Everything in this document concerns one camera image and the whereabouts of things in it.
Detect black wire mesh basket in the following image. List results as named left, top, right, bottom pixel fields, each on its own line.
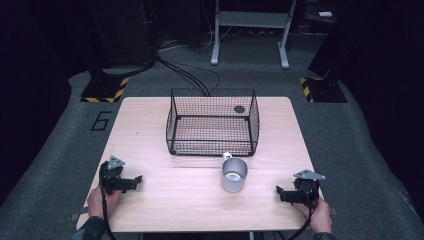
left=165, top=87, right=261, bottom=158

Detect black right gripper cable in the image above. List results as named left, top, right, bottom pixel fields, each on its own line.
left=285, top=199, right=317, bottom=240

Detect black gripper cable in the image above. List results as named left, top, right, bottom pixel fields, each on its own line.
left=98, top=164, right=118, bottom=240
left=285, top=199, right=317, bottom=240

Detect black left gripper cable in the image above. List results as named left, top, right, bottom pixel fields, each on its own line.
left=98, top=164, right=118, bottom=240

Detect white metal stand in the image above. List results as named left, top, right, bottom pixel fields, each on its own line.
left=210, top=0, right=298, bottom=70

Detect person's left hand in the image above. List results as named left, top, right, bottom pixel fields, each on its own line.
left=86, top=184, right=123, bottom=220

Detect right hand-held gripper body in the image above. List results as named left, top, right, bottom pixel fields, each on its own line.
left=292, top=169, right=327, bottom=208

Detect black cabinet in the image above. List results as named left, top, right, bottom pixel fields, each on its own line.
left=84, top=0, right=158, bottom=78

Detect person's right hand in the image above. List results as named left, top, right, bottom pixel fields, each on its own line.
left=294, top=196, right=334, bottom=235

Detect silver metal cup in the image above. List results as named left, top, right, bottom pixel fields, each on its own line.
left=219, top=151, right=250, bottom=194

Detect dark curtain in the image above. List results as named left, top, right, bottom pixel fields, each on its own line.
left=0, top=0, right=101, bottom=206
left=307, top=0, right=424, bottom=214

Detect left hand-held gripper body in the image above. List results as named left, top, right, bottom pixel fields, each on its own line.
left=99, top=155, right=129, bottom=196

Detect black floor cables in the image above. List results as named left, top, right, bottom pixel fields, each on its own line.
left=155, top=54, right=222, bottom=98

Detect black base with yellow stripes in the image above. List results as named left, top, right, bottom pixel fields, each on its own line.
left=298, top=76, right=349, bottom=104
left=79, top=76, right=131, bottom=104

